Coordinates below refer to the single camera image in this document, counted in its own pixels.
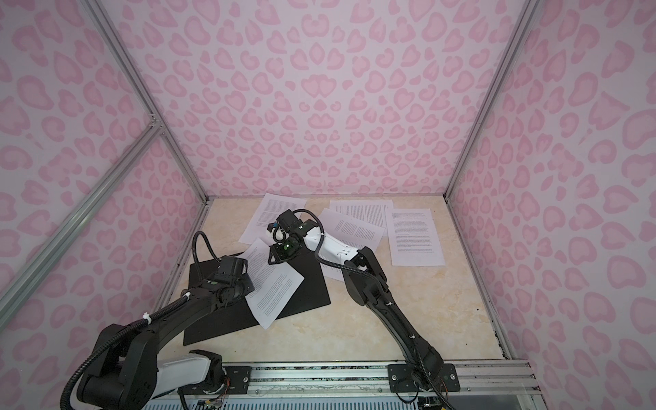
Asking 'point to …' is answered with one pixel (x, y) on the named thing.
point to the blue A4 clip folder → (238, 315)
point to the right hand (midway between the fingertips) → (274, 257)
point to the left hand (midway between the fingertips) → (248, 281)
